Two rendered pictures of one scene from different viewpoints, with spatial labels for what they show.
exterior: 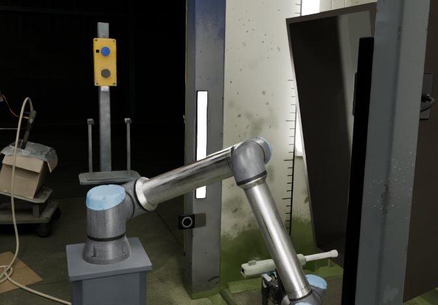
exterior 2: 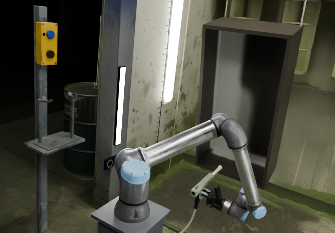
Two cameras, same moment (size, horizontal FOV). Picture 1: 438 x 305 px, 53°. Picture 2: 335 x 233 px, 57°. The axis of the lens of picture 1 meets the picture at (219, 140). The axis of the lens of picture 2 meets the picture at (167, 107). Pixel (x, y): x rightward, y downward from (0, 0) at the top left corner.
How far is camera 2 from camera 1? 1.36 m
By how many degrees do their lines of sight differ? 38
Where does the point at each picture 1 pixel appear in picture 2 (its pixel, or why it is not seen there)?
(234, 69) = (138, 48)
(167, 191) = (168, 156)
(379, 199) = not seen: outside the picture
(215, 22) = (130, 13)
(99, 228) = (140, 196)
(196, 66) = (119, 47)
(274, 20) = (159, 12)
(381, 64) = not seen: outside the picture
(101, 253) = (141, 213)
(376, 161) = not seen: outside the picture
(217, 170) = (205, 138)
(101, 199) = (143, 175)
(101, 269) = (147, 225)
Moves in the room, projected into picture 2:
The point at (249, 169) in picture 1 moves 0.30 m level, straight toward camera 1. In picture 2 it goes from (244, 139) to (290, 163)
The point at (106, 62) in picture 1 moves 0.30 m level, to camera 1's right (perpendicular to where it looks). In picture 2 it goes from (50, 44) to (95, 46)
